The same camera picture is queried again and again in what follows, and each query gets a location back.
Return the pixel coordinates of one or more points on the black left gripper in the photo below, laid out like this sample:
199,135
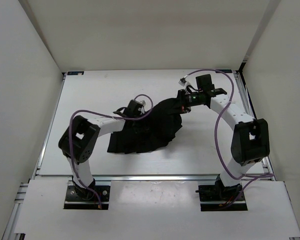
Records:
143,120

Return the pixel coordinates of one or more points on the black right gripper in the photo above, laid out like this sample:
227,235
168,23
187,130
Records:
182,103

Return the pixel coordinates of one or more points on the black pleated skirt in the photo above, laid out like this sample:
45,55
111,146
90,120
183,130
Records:
155,131

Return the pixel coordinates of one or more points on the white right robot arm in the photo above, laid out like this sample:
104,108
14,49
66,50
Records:
250,140

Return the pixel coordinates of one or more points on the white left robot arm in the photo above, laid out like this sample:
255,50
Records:
77,145

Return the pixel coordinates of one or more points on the blue left corner label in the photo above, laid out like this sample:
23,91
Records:
75,73

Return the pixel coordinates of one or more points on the white front cover board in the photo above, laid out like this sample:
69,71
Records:
167,210

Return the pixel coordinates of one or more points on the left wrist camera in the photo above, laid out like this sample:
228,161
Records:
134,108

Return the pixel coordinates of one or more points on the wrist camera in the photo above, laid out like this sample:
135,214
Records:
204,82
134,108

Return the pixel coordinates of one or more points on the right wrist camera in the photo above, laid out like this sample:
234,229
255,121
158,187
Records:
204,82

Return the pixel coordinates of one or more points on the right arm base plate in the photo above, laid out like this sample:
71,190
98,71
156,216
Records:
215,198

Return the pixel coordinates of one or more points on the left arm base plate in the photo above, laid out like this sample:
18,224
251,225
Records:
83,199

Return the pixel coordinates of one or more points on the right aluminium side rail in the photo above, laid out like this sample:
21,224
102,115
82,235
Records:
264,166

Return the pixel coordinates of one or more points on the aluminium table edge rail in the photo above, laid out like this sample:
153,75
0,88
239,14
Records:
156,177

